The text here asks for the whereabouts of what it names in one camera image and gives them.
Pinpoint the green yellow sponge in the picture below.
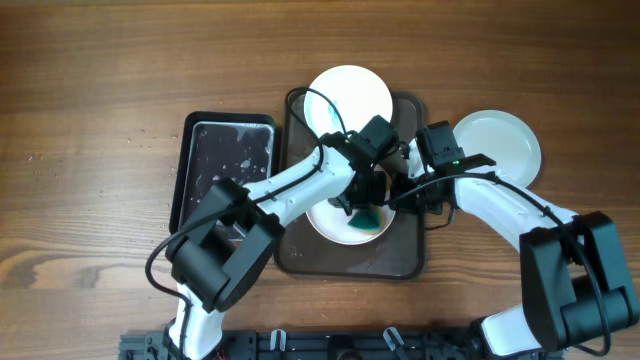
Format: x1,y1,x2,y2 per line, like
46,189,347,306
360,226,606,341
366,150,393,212
348,206,385,233

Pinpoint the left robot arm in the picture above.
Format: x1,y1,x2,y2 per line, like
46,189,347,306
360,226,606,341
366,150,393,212
164,116,399,359

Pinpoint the white plate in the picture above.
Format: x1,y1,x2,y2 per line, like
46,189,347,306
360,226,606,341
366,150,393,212
306,169,396,246
303,65,393,137

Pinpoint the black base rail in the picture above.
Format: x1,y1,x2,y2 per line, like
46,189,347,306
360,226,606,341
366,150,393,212
118,327,565,360

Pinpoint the white plate top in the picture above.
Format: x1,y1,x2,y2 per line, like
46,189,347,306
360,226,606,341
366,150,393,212
303,65,393,137

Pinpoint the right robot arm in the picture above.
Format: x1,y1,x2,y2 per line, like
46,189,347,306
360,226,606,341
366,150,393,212
388,122,639,359

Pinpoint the black sponge tray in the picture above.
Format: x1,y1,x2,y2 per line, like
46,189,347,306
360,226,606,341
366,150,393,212
169,111,278,232

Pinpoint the pale blue plate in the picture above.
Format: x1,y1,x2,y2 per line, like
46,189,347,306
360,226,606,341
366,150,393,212
453,110,542,187

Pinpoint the dark brown serving tray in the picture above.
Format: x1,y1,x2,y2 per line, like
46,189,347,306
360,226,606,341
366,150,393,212
274,91,428,281

